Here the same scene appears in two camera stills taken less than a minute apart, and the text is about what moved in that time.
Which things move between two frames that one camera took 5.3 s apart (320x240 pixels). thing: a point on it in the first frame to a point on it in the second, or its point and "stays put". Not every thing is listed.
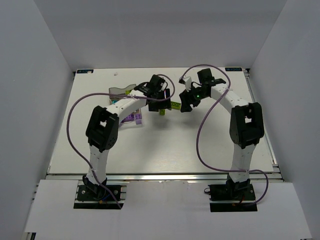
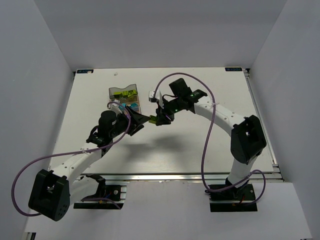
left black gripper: (159, 104) to (130, 121)
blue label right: (233, 69) stays put
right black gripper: (187, 99) to (163, 113)
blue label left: (85, 71) stays put
